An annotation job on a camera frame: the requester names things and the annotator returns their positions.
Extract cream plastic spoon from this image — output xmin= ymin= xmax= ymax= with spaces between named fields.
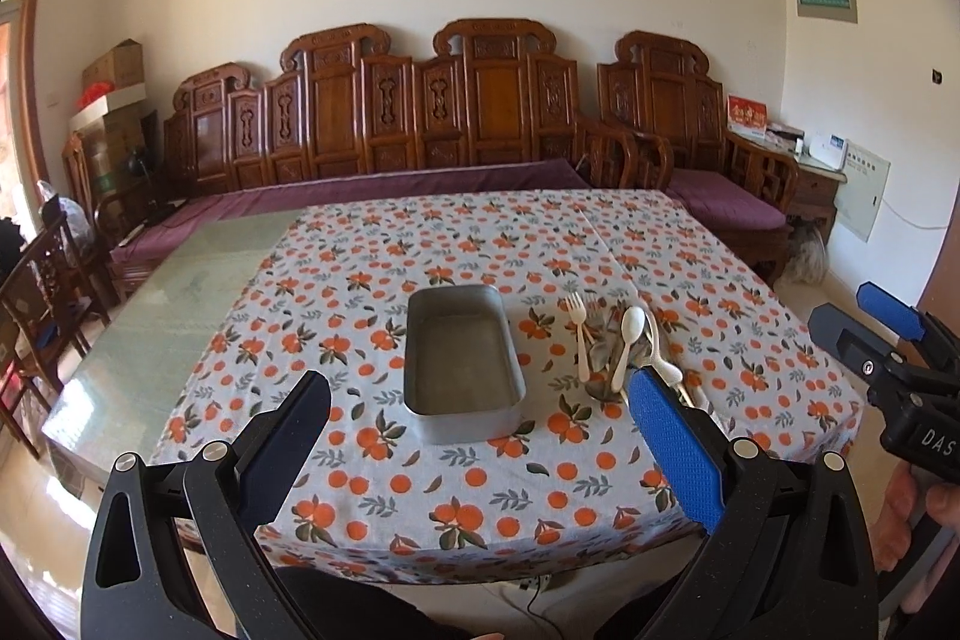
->
xmin=610 ymin=305 xmax=646 ymax=393

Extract cream plastic fork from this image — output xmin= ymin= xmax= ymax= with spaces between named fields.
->
xmin=565 ymin=292 xmax=590 ymax=385

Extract right hand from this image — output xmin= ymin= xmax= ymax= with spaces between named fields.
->
xmin=870 ymin=459 xmax=960 ymax=614

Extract white plastic bag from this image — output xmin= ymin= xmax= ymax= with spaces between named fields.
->
xmin=782 ymin=221 xmax=830 ymax=286

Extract white electrical panel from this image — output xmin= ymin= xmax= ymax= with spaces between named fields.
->
xmin=835 ymin=143 xmax=890 ymax=242

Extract wooden side table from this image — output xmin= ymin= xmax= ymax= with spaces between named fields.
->
xmin=786 ymin=158 xmax=846 ymax=244

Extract white ceramic spoon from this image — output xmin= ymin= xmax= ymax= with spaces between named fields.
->
xmin=646 ymin=308 xmax=683 ymax=388

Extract purple armchair cushion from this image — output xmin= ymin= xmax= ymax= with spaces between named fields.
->
xmin=665 ymin=169 xmax=786 ymax=232

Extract red calendar card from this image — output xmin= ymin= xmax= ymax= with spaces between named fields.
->
xmin=727 ymin=96 xmax=768 ymax=140

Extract orange-print tablecloth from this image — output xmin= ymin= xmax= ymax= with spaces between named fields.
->
xmin=153 ymin=190 xmax=862 ymax=583

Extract stainless steel fork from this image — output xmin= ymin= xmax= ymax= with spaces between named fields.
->
xmin=584 ymin=299 xmax=610 ymax=375

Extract dark wooden chair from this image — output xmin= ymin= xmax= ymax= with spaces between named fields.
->
xmin=2 ymin=213 xmax=110 ymax=459

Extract carved wooden armchair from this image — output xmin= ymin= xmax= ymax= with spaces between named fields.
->
xmin=597 ymin=31 xmax=797 ymax=284

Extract grey metal tray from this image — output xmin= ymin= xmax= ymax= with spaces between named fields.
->
xmin=404 ymin=284 xmax=526 ymax=447

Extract carved wooden sofa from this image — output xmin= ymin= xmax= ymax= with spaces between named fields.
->
xmin=107 ymin=16 xmax=594 ymax=304

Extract stacked cardboard boxes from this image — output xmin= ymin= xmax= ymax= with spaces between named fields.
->
xmin=62 ymin=39 xmax=146 ymax=213

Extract black power cable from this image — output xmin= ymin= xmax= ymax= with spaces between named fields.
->
xmin=515 ymin=573 xmax=571 ymax=626

